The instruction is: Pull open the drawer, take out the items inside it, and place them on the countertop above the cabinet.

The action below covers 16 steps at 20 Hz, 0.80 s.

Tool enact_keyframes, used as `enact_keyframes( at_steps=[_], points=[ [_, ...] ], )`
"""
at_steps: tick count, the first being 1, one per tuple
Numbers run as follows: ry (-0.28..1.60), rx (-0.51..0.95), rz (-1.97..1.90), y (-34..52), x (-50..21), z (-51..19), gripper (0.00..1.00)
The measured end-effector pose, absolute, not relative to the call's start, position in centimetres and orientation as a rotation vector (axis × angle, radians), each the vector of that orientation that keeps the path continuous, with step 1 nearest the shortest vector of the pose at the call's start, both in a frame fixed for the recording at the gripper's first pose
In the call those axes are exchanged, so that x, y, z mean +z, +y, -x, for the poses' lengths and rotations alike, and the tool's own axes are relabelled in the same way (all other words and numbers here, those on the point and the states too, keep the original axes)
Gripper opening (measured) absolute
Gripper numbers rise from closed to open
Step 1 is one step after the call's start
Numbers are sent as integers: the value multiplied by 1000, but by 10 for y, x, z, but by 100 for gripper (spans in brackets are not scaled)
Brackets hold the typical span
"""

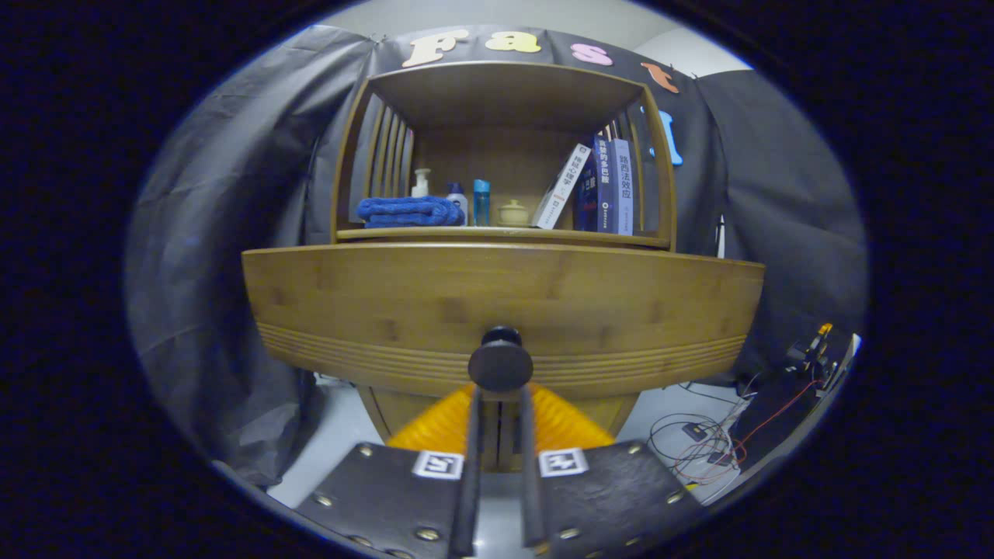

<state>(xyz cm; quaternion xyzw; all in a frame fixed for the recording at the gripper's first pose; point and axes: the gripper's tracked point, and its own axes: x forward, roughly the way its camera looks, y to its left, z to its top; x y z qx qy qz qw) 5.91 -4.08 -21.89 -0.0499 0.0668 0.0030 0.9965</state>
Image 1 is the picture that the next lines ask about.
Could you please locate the light blue book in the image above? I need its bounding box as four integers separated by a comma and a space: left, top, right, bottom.
610, 138, 634, 236

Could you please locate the wooden cabinet door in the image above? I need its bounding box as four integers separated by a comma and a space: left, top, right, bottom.
371, 387, 502, 473
501, 392, 639, 473

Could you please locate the dark blue book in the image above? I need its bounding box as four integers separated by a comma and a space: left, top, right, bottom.
573, 136, 616, 232

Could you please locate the blue folded towel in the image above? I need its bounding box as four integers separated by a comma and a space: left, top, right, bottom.
356, 196, 465, 229

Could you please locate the white sheet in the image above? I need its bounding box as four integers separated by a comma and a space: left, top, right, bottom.
835, 334, 861, 381

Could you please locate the wooden cabinet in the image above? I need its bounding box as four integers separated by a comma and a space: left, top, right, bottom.
330, 61, 678, 474

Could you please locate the wooden countertop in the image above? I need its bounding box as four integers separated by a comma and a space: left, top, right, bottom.
335, 225, 673, 249

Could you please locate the black device with orange tip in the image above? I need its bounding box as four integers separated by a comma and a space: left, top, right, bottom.
784, 323, 843, 373

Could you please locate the tangle of floor cables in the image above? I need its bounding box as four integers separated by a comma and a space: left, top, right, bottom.
648, 380, 758, 486

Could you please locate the white book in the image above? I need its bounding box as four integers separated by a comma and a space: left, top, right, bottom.
531, 143, 593, 230

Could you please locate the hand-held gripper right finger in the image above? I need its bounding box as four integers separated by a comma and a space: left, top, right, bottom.
519, 382, 704, 558

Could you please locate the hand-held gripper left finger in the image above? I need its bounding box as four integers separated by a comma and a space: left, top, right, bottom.
295, 382, 484, 558

